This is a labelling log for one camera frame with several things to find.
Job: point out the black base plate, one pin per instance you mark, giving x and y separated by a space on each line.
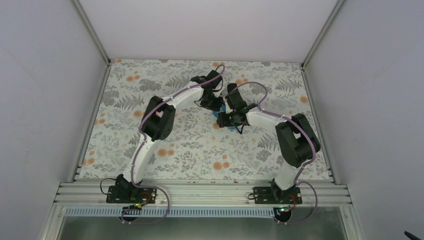
136 196
267 195

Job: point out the floral table mat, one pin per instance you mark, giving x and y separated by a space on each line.
197 148

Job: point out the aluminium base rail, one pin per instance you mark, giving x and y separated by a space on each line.
203 194

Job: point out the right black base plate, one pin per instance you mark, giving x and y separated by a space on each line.
267 195

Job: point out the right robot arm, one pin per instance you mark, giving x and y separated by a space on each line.
297 141

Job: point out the white slotted cable duct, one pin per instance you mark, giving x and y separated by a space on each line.
174 212

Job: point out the black glasses pouch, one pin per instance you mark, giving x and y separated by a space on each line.
232 91

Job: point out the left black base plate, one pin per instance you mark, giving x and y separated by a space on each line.
136 196

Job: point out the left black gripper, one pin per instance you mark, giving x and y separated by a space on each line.
216 107

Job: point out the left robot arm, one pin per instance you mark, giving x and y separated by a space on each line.
157 124

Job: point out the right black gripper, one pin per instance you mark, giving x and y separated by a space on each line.
223 121

